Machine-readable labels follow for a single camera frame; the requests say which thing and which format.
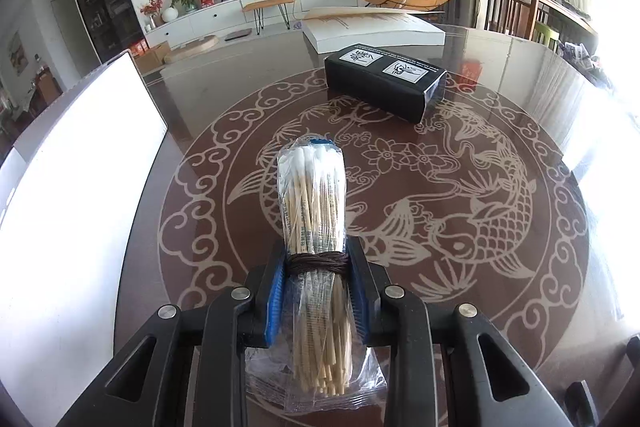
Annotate white storage box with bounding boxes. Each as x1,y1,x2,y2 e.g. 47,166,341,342
1,53,167,426

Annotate cardboard box on floor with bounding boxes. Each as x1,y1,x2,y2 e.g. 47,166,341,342
134,41,170,76

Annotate red flowers in vase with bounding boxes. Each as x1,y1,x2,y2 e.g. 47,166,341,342
139,0,164,28

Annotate flat white cardboard box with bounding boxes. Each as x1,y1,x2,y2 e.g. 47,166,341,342
302,6,446,54

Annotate cotton swab bundle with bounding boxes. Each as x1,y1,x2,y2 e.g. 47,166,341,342
246,135,386,414

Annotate wooden railing furniture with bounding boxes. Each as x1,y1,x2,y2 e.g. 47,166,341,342
474,0,598,54

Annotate wooden bench stool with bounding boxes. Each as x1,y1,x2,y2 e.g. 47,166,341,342
242,0,295,35

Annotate white tv cabinet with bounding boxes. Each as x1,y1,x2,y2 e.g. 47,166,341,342
145,0,359,49

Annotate white round vase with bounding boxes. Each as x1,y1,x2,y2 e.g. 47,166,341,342
162,6,179,23

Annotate black rectangular box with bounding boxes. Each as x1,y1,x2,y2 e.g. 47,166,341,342
324,43,446,124

